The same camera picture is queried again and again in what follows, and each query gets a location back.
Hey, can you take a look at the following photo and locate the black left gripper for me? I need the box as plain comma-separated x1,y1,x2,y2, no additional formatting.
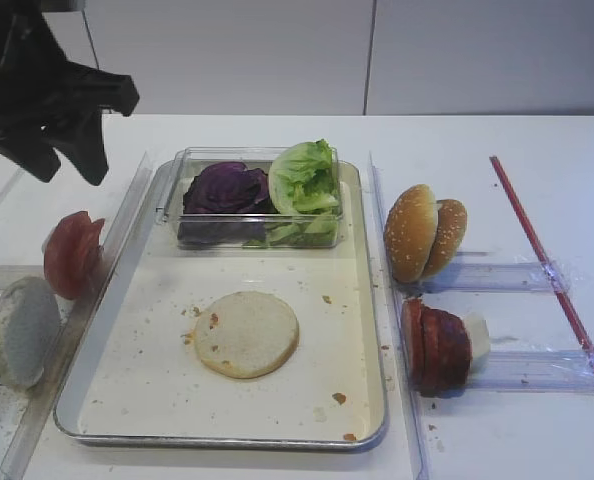
0,1,140,186

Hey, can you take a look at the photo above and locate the pale bun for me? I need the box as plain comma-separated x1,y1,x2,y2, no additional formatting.
194,291,300,379
0,276,61,391

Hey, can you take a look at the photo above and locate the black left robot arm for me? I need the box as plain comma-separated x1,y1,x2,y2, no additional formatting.
0,1,140,186

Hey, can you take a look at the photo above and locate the front red tomato slice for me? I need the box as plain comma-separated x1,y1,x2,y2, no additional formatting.
43,211,93,300

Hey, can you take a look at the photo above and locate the red tomato slice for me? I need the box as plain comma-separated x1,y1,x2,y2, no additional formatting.
43,211,93,300
83,218,106,281

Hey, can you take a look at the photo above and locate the rear red tomato slice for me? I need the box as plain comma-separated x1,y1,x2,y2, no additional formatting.
83,218,106,281

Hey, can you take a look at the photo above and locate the green lettuce leaf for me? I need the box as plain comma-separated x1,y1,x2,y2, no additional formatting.
244,139,342,248

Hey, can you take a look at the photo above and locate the front brown meat patty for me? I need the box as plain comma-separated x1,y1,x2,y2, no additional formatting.
402,298,425,386

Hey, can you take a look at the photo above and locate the white cheese slice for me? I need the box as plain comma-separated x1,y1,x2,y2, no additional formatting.
463,313,491,373

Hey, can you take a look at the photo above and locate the clear plastic container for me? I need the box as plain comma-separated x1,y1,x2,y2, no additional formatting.
156,146,343,250

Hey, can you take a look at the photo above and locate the purple cabbage leaf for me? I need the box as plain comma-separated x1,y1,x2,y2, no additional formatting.
178,161,275,246

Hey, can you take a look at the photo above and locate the metal baking tray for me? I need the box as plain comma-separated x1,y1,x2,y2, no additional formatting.
53,163,386,451

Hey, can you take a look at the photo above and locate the front sesame bun top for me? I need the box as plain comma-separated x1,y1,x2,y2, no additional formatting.
383,184,438,283

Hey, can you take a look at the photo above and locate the sesame bun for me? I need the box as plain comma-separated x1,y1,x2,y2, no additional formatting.
421,199,468,279
383,184,438,283

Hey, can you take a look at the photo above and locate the rear sesame bun top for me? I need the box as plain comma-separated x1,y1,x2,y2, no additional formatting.
421,199,468,279

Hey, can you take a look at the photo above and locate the clear upper right holder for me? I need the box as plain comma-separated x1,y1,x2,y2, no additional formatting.
413,261,570,293

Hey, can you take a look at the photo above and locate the clear holder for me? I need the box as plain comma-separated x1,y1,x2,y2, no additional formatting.
466,350,594,394
413,261,570,293

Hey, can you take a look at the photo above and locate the clear lower right holder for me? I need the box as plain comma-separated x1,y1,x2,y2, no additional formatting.
466,350,594,394

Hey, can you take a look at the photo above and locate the red plastic strip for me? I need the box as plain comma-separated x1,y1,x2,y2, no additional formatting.
489,155,594,373

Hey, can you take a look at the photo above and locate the clear rail left of tray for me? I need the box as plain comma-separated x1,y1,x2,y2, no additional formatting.
0,153,153,479

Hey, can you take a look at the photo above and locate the clear rail of tray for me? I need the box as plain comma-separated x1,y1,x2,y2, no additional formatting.
367,152,429,480
0,153,153,479

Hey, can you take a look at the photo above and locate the clear rail right of tray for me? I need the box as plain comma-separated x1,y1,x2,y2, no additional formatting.
367,152,429,480

